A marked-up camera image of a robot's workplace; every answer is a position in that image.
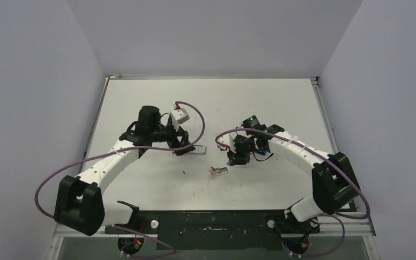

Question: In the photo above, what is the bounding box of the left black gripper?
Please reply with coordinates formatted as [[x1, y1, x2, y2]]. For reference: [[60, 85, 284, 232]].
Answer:
[[151, 119, 195, 155]]

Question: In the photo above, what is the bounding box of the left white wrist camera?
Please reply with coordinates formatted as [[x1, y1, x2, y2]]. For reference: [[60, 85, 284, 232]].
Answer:
[[170, 108, 190, 131]]

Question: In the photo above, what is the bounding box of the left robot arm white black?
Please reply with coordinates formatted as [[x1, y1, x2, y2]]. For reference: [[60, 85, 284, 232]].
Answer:
[[53, 102, 195, 236]]

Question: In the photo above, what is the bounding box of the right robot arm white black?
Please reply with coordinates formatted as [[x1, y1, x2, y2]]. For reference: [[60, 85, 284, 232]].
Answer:
[[215, 115, 360, 232]]

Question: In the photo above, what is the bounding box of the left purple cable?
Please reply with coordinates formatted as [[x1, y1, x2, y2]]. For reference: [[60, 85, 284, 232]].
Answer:
[[34, 101, 206, 260]]

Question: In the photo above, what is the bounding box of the aluminium frame rail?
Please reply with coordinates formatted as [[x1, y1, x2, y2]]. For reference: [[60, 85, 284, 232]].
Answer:
[[53, 211, 376, 238]]

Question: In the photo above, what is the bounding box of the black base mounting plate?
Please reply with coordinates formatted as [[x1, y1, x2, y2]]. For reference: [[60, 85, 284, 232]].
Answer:
[[119, 210, 320, 251]]

